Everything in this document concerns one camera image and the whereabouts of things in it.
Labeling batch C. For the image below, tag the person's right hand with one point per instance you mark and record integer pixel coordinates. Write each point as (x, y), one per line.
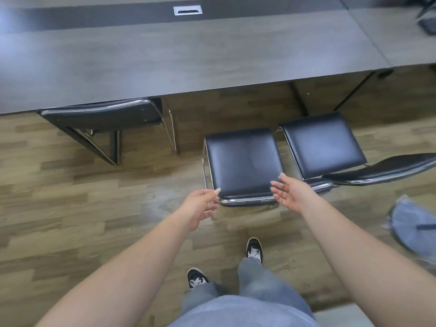
(294, 195)

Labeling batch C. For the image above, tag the person's left hand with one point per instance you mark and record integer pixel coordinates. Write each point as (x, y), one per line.
(196, 209)

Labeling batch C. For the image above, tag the person's right thumb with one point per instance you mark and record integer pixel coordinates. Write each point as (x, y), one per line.
(285, 179)

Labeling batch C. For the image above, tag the person's left thumb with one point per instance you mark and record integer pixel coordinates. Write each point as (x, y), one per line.
(210, 192)

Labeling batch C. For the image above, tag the person's left forearm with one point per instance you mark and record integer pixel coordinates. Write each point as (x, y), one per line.
(129, 269)

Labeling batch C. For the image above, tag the person's right forearm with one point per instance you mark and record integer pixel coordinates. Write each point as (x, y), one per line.
(357, 262)

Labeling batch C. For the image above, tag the black chrome chair with square seat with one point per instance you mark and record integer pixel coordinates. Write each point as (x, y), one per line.
(243, 161)

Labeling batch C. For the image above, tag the black chrome chair with curved backrest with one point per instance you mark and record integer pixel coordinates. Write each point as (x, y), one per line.
(322, 142)

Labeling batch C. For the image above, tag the person's right black sneaker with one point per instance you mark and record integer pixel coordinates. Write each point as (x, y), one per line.
(254, 250)

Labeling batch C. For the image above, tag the person's black sneaker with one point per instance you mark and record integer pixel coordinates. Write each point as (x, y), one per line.
(254, 250)
(196, 278)

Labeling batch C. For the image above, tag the person's left black sneaker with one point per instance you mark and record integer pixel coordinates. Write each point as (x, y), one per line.
(196, 278)

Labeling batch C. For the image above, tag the person's blue jeans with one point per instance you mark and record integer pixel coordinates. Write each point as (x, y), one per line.
(252, 303)

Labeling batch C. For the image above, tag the black chrome chair with long backrest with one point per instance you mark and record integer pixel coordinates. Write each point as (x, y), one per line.
(102, 115)

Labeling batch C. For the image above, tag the blue fabric bag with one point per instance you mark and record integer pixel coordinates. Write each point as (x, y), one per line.
(414, 228)

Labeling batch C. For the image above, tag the white panel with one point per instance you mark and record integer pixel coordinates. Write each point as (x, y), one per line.
(344, 316)

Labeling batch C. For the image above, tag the black office chair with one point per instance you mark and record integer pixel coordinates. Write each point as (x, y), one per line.
(428, 20)

